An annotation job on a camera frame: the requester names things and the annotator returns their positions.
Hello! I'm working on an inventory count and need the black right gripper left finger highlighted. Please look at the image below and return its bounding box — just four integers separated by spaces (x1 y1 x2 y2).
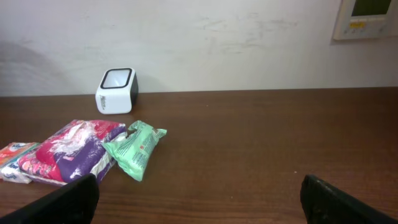
1 174 100 224

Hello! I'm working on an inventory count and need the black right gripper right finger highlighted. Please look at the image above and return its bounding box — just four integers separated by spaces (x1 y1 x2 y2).
300 175 397 224

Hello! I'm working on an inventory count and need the red purple floral pack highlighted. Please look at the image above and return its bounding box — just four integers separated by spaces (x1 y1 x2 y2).
17 119 127 186

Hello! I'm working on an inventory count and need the teal tissue packet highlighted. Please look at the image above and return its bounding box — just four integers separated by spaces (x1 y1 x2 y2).
1 152 32 184

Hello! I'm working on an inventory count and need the mint green wipes packet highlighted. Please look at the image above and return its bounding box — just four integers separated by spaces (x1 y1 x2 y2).
102 121 167 182

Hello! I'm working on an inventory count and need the white black barcode scanner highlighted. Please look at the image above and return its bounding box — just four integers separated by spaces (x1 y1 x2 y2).
95 68 139 114

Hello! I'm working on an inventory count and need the wall thermostat panel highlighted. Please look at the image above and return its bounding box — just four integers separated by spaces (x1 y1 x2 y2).
332 0 397 41

